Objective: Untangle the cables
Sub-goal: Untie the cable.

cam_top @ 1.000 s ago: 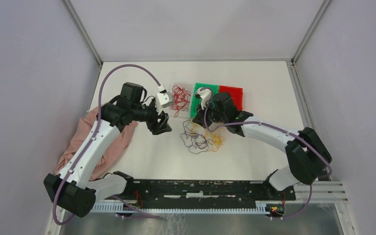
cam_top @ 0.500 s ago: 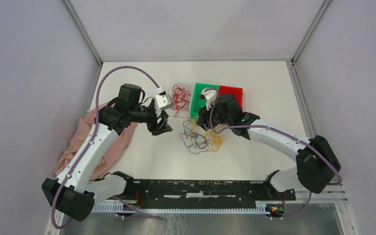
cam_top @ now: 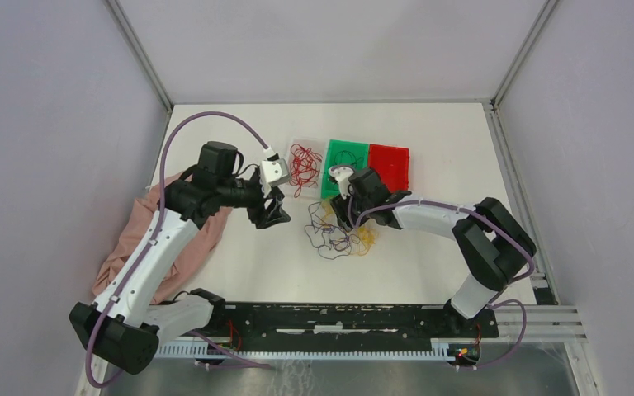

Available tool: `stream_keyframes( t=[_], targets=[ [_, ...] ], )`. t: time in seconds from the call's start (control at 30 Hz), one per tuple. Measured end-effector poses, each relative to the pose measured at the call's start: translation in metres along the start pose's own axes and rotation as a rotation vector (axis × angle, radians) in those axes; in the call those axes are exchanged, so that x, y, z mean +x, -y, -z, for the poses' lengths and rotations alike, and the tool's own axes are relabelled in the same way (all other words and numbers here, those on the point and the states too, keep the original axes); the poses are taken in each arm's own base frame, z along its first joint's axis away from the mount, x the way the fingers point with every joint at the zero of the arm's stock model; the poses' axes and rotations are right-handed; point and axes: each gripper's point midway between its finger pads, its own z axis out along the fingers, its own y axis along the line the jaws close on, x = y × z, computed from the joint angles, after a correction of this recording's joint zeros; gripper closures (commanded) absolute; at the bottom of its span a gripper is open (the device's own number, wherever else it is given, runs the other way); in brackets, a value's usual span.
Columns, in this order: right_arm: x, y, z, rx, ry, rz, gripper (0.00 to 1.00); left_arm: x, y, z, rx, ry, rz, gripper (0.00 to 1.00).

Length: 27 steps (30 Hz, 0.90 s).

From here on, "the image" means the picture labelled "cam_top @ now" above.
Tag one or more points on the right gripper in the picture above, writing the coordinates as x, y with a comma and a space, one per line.
341, 207

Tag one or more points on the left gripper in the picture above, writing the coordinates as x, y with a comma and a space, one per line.
261, 216

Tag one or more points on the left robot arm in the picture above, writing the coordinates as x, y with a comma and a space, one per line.
121, 326

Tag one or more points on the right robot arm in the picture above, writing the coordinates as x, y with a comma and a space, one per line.
496, 249

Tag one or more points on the green plastic tray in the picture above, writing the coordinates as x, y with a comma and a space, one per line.
342, 152

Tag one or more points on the red plastic tray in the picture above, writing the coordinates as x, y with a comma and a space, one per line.
392, 165

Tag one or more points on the clear plastic tray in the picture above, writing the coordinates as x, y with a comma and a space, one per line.
305, 159

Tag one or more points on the pink cloth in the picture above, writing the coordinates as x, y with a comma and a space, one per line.
192, 258

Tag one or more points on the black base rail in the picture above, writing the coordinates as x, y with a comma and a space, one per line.
312, 327

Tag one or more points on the white cable duct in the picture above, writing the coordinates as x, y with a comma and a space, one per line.
191, 348

